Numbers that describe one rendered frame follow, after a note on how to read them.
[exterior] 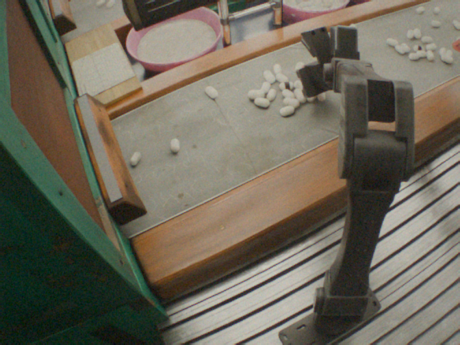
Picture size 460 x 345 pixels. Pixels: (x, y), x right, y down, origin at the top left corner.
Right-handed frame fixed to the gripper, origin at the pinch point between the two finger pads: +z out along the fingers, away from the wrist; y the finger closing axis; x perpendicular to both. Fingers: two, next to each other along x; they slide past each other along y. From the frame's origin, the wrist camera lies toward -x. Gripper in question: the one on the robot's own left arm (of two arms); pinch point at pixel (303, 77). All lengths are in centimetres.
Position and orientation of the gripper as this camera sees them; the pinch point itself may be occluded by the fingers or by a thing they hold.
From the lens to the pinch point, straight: 94.8
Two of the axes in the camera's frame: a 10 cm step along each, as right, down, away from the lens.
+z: -2.9, -1.9, 9.4
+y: -8.9, 4.2, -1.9
